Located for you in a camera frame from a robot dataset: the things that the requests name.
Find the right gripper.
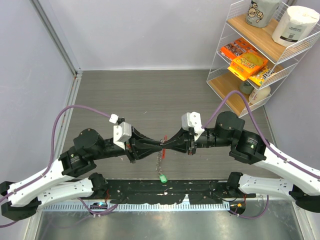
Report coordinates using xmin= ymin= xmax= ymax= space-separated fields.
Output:
xmin=162 ymin=125 xmax=234 ymax=155

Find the yellow candy bag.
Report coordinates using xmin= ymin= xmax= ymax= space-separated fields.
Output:
xmin=248 ymin=66 xmax=275 ymax=87

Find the white wire shelf rack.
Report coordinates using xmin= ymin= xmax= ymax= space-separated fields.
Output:
xmin=206 ymin=0 xmax=320 ymax=117

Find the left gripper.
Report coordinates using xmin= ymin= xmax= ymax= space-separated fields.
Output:
xmin=93 ymin=126 xmax=164 ymax=163

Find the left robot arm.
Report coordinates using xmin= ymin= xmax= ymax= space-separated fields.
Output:
xmin=0 ymin=125 xmax=162 ymax=222

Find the white paper towel roll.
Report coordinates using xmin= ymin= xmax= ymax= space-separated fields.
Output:
xmin=271 ymin=5 xmax=320 ymax=47

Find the grey printed snack bag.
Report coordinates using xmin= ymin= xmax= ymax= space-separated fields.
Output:
xmin=245 ymin=0 xmax=282 ymax=28

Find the purple cable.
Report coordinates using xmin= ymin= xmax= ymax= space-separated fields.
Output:
xmin=0 ymin=104 xmax=112 ymax=228
xmin=203 ymin=90 xmax=320 ymax=220

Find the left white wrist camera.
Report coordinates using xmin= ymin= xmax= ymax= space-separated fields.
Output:
xmin=109 ymin=113 xmax=132 ymax=150

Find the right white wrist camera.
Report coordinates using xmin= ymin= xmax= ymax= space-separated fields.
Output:
xmin=181 ymin=111 xmax=205 ymax=141

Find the red grey carabiner keyring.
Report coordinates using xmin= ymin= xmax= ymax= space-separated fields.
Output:
xmin=156 ymin=149 xmax=166 ymax=176

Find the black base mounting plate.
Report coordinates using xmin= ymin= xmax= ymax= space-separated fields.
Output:
xmin=102 ymin=179 xmax=245 ymax=205

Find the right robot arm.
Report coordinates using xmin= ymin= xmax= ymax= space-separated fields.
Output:
xmin=162 ymin=111 xmax=320 ymax=213

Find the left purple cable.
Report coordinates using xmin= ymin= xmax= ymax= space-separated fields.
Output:
xmin=0 ymin=104 xmax=112 ymax=228

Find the aluminium corner frame post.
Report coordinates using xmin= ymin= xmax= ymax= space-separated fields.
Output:
xmin=29 ymin=0 xmax=83 ymax=76

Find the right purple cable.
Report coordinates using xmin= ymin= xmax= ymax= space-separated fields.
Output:
xmin=203 ymin=90 xmax=320 ymax=220

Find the green tagged key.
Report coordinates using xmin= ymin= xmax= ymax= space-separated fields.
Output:
xmin=159 ymin=174 xmax=168 ymax=183

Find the cream bottle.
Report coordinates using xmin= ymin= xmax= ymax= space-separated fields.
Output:
xmin=248 ymin=86 xmax=271 ymax=105

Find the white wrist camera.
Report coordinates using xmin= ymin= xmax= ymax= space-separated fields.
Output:
xmin=109 ymin=113 xmax=132 ymax=150
xmin=181 ymin=111 xmax=205 ymax=141

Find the white slotted cable duct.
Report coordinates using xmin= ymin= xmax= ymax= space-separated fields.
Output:
xmin=43 ymin=199 xmax=230 ymax=212

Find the orange brown snack box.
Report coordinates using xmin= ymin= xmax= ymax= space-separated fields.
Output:
xmin=220 ymin=37 xmax=257 ymax=61

